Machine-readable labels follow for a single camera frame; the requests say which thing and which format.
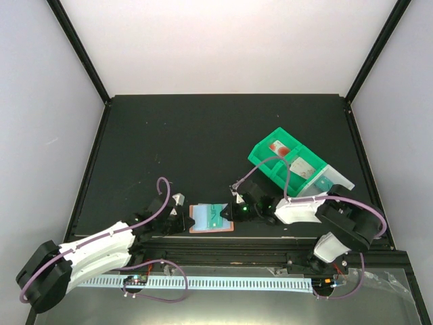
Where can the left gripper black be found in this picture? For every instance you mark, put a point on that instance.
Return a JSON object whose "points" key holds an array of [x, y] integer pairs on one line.
{"points": [[182, 225]]}

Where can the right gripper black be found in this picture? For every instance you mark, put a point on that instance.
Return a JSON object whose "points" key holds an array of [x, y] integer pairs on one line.
{"points": [[232, 214]]}

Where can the pink leather card holder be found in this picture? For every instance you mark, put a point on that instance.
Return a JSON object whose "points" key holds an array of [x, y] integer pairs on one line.
{"points": [[194, 230]]}

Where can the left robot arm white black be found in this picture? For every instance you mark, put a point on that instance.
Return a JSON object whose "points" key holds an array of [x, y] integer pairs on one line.
{"points": [[53, 270]]}

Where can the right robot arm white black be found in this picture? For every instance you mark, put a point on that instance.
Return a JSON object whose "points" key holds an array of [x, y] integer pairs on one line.
{"points": [[350, 225]]}

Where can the red circle card in bin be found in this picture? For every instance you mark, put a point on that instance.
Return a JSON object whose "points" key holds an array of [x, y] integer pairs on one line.
{"points": [[280, 149]]}

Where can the white VIP card in bin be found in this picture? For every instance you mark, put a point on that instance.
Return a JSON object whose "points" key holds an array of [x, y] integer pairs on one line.
{"points": [[302, 168]]}

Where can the teal cards in clear bin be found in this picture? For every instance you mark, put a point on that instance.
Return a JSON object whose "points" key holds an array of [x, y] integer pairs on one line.
{"points": [[323, 184]]}

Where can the left controller board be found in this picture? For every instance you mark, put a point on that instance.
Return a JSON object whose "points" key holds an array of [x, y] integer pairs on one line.
{"points": [[135, 280]]}

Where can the controller board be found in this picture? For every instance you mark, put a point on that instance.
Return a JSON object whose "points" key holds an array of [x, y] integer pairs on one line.
{"points": [[326, 282], [135, 280]]}

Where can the green bin middle compartment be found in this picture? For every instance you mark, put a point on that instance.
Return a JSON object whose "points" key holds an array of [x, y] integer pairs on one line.
{"points": [[279, 172]]}

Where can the right controller board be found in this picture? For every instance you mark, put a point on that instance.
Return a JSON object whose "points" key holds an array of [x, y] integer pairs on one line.
{"points": [[326, 282]]}

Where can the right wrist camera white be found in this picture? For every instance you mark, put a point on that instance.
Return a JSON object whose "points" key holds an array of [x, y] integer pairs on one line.
{"points": [[234, 190]]}

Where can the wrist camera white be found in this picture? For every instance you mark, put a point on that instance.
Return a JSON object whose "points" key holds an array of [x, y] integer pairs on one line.
{"points": [[179, 199], [234, 190]]}

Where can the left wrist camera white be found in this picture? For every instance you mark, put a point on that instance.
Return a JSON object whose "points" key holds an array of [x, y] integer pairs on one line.
{"points": [[179, 199]]}

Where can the black aluminium rail front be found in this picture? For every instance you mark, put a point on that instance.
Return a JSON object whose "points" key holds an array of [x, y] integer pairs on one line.
{"points": [[254, 252]]}

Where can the white slotted cable duct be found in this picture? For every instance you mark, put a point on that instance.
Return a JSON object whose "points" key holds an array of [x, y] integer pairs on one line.
{"points": [[297, 285]]}

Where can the left black frame post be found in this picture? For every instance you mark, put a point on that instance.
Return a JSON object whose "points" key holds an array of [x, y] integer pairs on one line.
{"points": [[70, 32]]}

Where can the black frame post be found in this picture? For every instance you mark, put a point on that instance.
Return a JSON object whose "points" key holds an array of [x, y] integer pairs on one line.
{"points": [[70, 32], [382, 39]]}

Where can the right black frame post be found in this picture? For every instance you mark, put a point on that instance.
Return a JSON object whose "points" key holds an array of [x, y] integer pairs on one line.
{"points": [[382, 39]]}

